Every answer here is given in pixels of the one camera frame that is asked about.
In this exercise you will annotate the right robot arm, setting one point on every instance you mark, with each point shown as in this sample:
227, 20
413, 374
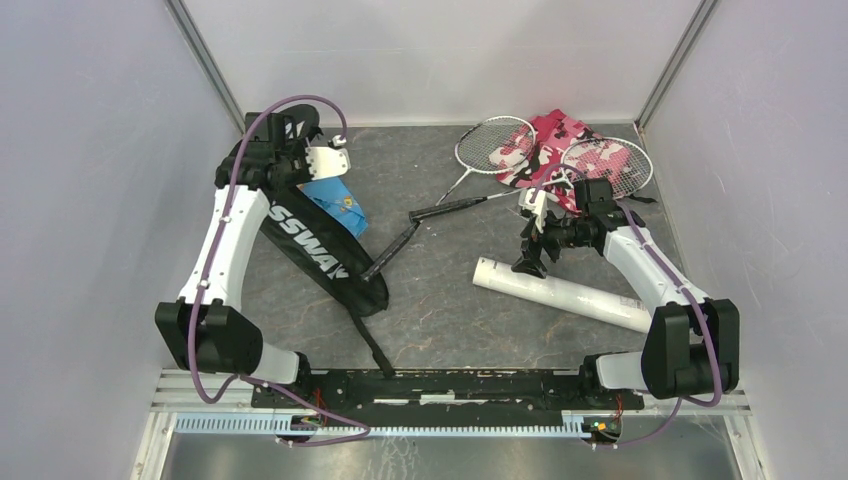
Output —
691, 350

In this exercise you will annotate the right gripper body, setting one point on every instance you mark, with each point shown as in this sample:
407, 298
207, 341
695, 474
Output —
560, 233

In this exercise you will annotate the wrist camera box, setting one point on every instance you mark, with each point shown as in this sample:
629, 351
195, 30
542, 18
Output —
533, 205
325, 162

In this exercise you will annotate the pink camouflage bag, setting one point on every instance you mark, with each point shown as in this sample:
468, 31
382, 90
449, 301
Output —
555, 133

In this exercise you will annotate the white shuttlecock tube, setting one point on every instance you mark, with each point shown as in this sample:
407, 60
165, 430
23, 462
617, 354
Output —
564, 295

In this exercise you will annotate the blue cloth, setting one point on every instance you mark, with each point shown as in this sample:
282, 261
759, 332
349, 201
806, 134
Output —
336, 199

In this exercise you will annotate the black racket bag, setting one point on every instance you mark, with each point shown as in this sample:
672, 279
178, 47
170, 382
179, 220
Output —
313, 240

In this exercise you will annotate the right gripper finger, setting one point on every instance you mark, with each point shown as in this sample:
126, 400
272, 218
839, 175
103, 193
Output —
532, 235
529, 262

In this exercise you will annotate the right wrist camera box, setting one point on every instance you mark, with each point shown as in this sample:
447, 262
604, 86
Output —
533, 205

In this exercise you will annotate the white racket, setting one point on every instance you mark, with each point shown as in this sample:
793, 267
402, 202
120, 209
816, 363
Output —
496, 145
623, 163

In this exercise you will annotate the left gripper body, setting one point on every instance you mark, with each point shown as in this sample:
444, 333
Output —
296, 169

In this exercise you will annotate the white slotted cable duct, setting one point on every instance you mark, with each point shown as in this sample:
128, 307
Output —
283, 424

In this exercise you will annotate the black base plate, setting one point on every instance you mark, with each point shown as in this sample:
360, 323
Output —
462, 397

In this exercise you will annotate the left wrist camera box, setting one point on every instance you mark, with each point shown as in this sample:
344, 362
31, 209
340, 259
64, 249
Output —
325, 162

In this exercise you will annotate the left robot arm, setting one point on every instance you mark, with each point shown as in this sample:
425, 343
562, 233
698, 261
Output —
205, 329

